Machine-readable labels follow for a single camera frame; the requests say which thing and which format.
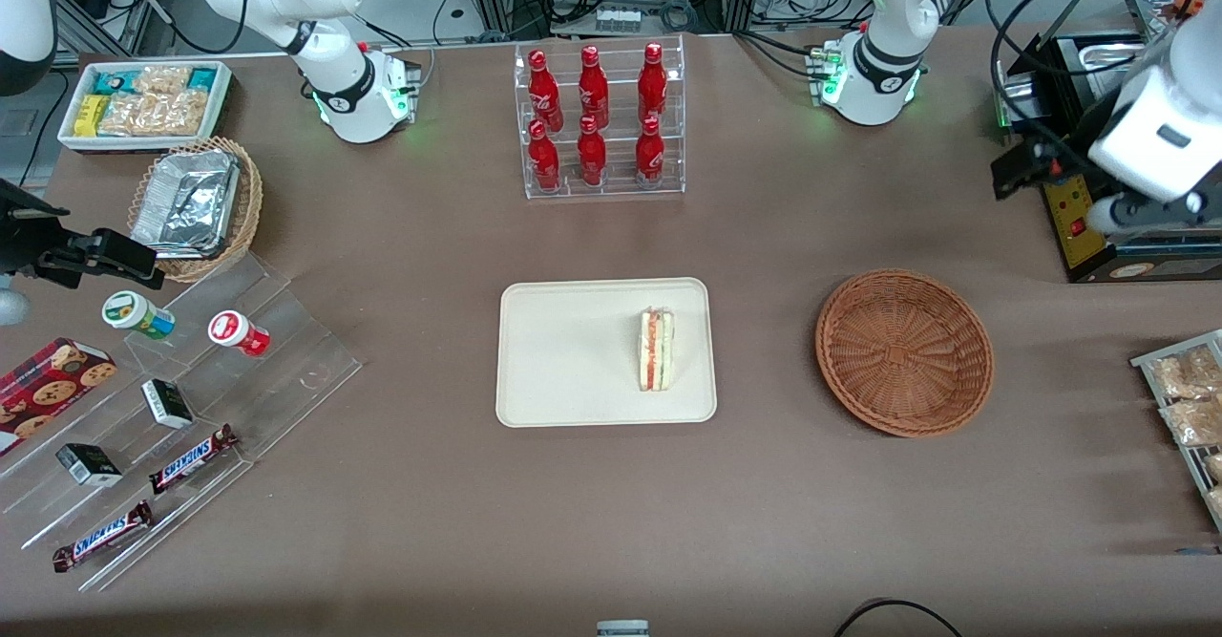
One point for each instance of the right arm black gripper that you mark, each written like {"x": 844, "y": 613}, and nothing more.
{"x": 21, "y": 236}

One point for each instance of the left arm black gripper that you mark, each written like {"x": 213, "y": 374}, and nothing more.
{"x": 1067, "y": 143}

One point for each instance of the triangular sandwich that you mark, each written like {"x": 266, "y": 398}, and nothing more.
{"x": 657, "y": 350}

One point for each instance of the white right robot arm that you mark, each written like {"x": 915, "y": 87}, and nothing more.
{"x": 334, "y": 93}

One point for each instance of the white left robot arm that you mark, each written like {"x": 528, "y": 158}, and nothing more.
{"x": 878, "y": 83}

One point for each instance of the light wicker basket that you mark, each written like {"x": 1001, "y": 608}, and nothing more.
{"x": 246, "y": 207}

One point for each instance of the brown round wicker basket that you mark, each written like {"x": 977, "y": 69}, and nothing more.
{"x": 907, "y": 360}

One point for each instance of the cream rectangular tray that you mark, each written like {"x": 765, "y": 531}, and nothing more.
{"x": 573, "y": 350}

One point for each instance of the red emergency stop button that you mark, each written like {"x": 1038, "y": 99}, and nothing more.
{"x": 1056, "y": 169}

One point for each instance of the green lid yogurt cup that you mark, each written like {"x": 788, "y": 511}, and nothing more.
{"x": 129, "y": 310}

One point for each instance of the aluminium foil container stack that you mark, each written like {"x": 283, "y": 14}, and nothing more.
{"x": 186, "y": 202}

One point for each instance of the black food warmer machine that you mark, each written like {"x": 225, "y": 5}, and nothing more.
{"x": 1079, "y": 245}

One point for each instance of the white rectangular snack bin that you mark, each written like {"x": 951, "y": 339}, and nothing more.
{"x": 143, "y": 144}

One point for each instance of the red lid yogurt cup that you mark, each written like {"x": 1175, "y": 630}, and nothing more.
{"x": 231, "y": 329}

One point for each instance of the stainless steel food pan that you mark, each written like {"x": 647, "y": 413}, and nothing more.
{"x": 1112, "y": 56}

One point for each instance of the yellow snack packet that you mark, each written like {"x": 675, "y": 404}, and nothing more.
{"x": 91, "y": 116}

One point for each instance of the small black white carton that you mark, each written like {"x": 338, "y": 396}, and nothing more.
{"x": 88, "y": 465}
{"x": 167, "y": 403}

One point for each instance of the clear rice cracker bag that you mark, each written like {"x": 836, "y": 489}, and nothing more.
{"x": 153, "y": 114}
{"x": 162, "y": 79}

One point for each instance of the red chocolate chip cookie box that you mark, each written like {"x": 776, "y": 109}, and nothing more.
{"x": 48, "y": 393}

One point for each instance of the teal snack packet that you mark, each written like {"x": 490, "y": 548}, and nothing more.
{"x": 201, "y": 78}
{"x": 113, "y": 81}

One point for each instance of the clear acrylic stepped display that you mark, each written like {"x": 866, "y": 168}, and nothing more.
{"x": 286, "y": 370}

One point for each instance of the Snickers chocolate bar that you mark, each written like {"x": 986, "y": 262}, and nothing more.
{"x": 103, "y": 537}
{"x": 191, "y": 460}

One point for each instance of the clear fried snack bag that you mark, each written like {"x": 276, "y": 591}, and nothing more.
{"x": 1184, "y": 374}
{"x": 1216, "y": 503}
{"x": 1214, "y": 467}
{"x": 1193, "y": 422}

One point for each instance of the red cola bottle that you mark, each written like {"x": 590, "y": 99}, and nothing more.
{"x": 591, "y": 155}
{"x": 543, "y": 159}
{"x": 542, "y": 88}
{"x": 593, "y": 88}
{"x": 652, "y": 83}
{"x": 650, "y": 155}

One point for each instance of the clear acrylic bottle rack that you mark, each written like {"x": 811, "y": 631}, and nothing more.
{"x": 621, "y": 183}

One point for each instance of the white power strip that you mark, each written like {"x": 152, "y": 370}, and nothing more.
{"x": 618, "y": 20}

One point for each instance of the small grey white object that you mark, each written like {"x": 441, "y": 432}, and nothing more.
{"x": 622, "y": 629}

